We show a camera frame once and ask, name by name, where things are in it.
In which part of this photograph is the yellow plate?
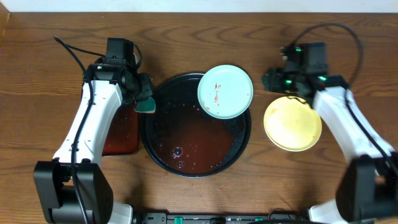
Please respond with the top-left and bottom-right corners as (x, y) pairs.
(263, 96), (322, 152)

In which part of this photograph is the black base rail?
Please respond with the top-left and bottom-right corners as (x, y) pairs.
(132, 209), (311, 224)

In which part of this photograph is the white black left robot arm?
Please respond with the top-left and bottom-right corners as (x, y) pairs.
(34, 37), (156, 224)

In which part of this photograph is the pale green plate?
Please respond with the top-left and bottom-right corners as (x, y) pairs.
(197, 65), (254, 119)

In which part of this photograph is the green yellow sponge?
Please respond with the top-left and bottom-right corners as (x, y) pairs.
(134, 96), (156, 113)

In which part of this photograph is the round black tray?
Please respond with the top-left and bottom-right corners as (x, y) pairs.
(139, 73), (251, 178)

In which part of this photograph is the dark rectangular tray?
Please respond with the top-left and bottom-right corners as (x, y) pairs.
(102, 105), (139, 156)

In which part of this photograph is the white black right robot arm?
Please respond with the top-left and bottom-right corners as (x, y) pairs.
(263, 42), (397, 223)

